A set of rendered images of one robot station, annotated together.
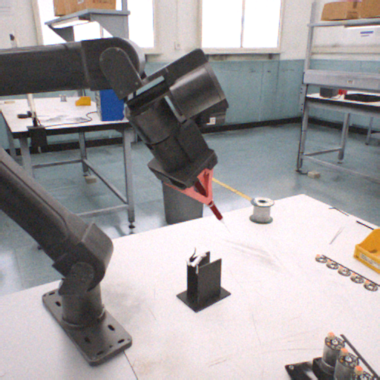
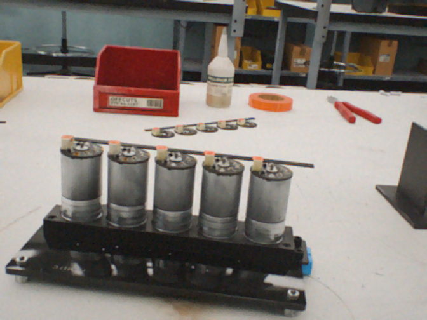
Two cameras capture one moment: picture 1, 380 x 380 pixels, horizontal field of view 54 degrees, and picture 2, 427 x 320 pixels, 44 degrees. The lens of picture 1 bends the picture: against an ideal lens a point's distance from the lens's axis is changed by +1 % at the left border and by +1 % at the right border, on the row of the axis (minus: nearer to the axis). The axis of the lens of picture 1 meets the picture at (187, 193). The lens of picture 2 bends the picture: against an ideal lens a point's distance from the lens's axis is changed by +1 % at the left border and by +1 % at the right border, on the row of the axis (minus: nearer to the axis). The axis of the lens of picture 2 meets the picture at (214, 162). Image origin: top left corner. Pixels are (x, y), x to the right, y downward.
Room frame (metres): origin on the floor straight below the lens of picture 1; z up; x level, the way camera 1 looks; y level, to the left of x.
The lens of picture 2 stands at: (0.23, 0.07, 0.92)
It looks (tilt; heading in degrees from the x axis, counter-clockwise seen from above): 20 degrees down; 286
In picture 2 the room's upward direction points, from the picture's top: 5 degrees clockwise
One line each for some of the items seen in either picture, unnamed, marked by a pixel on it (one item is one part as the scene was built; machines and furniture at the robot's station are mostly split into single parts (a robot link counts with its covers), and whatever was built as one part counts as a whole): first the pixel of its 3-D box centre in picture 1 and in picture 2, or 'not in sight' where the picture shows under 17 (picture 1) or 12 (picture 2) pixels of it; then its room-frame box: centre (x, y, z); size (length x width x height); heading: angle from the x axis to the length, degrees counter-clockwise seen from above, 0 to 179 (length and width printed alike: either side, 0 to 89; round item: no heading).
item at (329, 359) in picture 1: (332, 357); (82, 186); (0.38, -0.19, 0.79); 0.02 x 0.02 x 0.05
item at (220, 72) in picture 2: not in sight; (221, 66); (0.41, -0.58, 0.80); 0.03 x 0.03 x 0.10
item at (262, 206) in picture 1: (261, 210); not in sight; (0.88, -0.19, 0.78); 0.06 x 0.06 x 0.05
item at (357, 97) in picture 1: (361, 97); not in sight; (3.21, -1.47, 0.77); 0.24 x 0.16 x 0.04; 24
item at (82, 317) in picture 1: (82, 300); not in sight; (0.49, 0.17, 0.79); 0.20 x 0.07 x 0.08; 40
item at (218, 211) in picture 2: not in sight; (219, 203); (0.30, -0.21, 0.79); 0.02 x 0.02 x 0.05
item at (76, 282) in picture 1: (84, 264); not in sight; (0.50, 0.16, 0.85); 0.09 x 0.06 x 0.06; 0
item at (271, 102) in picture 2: not in sight; (270, 101); (0.35, -0.62, 0.76); 0.06 x 0.06 x 0.01
